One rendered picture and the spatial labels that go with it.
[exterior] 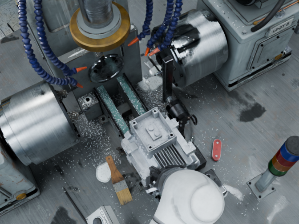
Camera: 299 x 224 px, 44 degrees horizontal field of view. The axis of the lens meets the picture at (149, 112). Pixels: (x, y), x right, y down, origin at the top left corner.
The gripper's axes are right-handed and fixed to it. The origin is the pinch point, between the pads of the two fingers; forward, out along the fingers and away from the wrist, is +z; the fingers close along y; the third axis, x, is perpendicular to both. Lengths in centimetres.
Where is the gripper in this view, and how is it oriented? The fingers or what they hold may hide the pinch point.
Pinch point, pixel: (155, 172)
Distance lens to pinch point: 110.6
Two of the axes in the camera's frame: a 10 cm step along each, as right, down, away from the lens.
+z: -2.2, 0.1, 9.8
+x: 4.5, 8.9, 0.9
